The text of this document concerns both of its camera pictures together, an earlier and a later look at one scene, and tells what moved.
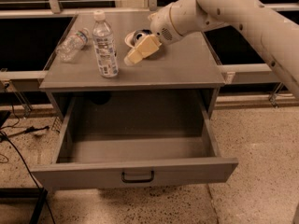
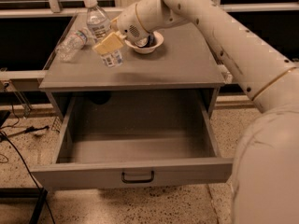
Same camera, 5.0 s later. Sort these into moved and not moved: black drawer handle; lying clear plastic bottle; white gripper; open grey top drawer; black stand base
Moved: white gripper
Not moved: black drawer handle; black stand base; lying clear plastic bottle; open grey top drawer
